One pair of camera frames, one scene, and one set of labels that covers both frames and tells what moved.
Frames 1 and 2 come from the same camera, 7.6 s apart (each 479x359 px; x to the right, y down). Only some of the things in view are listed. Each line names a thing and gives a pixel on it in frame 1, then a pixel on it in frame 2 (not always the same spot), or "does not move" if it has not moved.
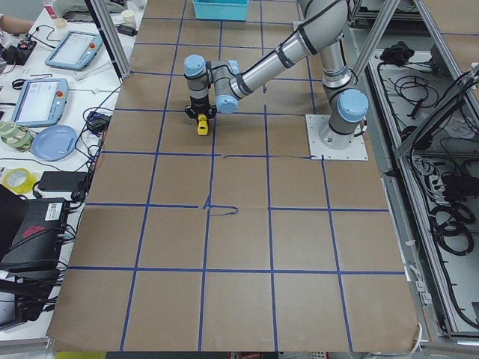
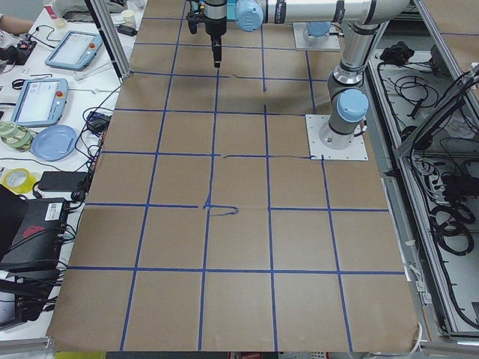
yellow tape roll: (19, 179) does not move
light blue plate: (53, 142) does not move
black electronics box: (36, 246) does not move
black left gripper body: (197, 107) → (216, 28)
